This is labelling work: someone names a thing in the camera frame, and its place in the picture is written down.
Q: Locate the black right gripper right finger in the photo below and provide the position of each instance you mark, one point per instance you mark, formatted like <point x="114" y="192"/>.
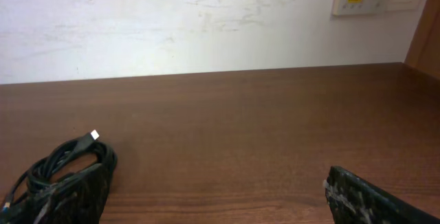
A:
<point x="353" y="200"/>

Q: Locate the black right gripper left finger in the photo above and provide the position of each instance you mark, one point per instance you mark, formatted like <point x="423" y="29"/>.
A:
<point x="80" y="198"/>

